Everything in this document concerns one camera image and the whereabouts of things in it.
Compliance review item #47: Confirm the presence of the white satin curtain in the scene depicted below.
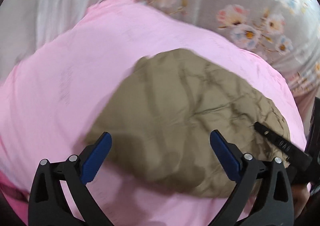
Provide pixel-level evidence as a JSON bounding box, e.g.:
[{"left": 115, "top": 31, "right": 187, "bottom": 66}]
[{"left": 1, "top": 0, "right": 102, "bottom": 80}]

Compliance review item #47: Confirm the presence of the grey floral curtain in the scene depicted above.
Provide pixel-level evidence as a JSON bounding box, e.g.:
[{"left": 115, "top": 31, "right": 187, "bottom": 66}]
[{"left": 138, "top": 0, "right": 319, "bottom": 120}]

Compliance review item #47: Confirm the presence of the magenta cloth under blanket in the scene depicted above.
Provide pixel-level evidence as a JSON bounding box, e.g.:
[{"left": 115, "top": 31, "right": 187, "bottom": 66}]
[{"left": 1, "top": 172, "right": 28, "bottom": 225}]

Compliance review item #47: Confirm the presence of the olive quilted jacket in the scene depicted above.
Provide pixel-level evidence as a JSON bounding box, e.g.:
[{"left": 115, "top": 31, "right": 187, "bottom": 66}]
[{"left": 85, "top": 49, "right": 290, "bottom": 198}]

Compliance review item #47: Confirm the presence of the pink bed blanket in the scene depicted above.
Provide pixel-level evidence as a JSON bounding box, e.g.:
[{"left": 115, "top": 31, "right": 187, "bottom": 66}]
[{"left": 0, "top": 0, "right": 308, "bottom": 226}]

